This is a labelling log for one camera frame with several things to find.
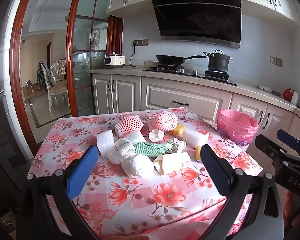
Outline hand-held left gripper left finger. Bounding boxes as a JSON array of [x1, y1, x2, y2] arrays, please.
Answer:
[[16, 145, 100, 240]]

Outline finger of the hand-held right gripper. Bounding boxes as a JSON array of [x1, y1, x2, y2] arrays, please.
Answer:
[[276, 129, 300, 153], [254, 134, 288, 165]]

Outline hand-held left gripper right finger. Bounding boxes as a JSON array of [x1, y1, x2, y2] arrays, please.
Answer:
[[200, 144, 284, 240]]

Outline bin with pink bag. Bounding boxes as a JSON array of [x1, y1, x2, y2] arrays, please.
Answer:
[[217, 109, 259, 147]]

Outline white foam tube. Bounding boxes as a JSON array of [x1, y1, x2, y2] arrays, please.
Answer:
[[183, 128, 210, 148]]

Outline red foam fruit net sleeve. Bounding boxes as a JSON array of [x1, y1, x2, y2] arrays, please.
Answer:
[[114, 116, 144, 138]]

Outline white tissue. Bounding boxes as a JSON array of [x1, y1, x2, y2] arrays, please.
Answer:
[[149, 129, 165, 143]]

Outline pink foam fruit net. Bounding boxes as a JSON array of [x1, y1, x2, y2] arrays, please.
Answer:
[[147, 111, 178, 132]]

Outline person's right hand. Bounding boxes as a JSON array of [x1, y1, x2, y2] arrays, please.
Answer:
[[282, 191, 297, 228]]

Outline yellow sponge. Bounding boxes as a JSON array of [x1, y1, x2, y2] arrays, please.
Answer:
[[169, 123, 185, 136], [195, 145, 215, 162]]

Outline white two-door lower cabinet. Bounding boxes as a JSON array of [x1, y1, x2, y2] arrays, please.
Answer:
[[229, 92, 298, 138], [92, 74, 142, 115]]

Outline white foam sheet roll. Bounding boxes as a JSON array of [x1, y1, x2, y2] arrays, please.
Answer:
[[97, 129, 115, 157]]

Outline beige rolled paper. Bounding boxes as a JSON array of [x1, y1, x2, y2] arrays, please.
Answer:
[[154, 152, 191, 175]]

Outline red round jar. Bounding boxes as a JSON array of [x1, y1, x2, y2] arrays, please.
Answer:
[[283, 87, 296, 100]]

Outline crumpled green printed wrapper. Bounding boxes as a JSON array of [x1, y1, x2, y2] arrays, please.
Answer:
[[161, 138, 187, 153]]

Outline white paper wrapper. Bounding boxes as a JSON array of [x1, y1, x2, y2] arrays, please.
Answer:
[[114, 138, 137, 159]]

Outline crumpled white plastic bag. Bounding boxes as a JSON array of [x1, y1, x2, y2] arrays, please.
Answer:
[[106, 151, 155, 178]]

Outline beige stone countertop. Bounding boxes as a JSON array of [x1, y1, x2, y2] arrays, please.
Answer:
[[90, 65, 300, 120]]

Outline white foam block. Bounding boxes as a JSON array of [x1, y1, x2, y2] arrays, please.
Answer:
[[121, 131, 146, 145]]

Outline pink floral tablecloth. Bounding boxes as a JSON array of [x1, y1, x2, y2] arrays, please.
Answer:
[[31, 107, 264, 240]]

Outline green striped cloth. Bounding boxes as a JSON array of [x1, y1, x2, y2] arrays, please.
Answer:
[[134, 142, 173, 157]]

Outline white kitchen drawer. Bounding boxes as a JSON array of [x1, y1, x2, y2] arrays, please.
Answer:
[[141, 77, 233, 120]]

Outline white upholstered chair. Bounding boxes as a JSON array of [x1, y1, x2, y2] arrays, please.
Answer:
[[44, 61, 68, 113]]

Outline dark stock pot with lid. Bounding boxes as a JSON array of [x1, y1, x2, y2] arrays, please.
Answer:
[[203, 49, 234, 72]]

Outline cardboard box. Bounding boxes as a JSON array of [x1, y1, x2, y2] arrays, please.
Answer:
[[22, 80, 44, 95]]

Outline black gas stove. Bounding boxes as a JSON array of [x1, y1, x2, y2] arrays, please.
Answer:
[[143, 64, 237, 86]]

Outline dark patterned clothes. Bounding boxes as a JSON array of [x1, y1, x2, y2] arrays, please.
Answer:
[[37, 60, 52, 93]]

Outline dark built-in appliance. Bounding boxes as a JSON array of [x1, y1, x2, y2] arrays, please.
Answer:
[[0, 5, 38, 205]]

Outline white rice cooker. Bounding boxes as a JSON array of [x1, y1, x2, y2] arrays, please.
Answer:
[[104, 52, 126, 69]]

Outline black wok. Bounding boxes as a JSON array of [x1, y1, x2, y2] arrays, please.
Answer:
[[156, 54, 207, 65]]

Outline sliding glass door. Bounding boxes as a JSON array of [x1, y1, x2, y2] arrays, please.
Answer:
[[66, 0, 110, 118]]

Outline black range hood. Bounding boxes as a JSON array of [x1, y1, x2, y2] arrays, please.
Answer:
[[149, 0, 242, 49]]

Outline silver wall socket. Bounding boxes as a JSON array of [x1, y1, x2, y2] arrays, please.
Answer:
[[270, 55, 282, 67]]

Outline red wooden door frame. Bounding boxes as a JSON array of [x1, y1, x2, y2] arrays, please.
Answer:
[[9, 0, 124, 150]]

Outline black power cable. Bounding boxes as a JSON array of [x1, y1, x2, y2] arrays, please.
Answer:
[[125, 45, 137, 68]]

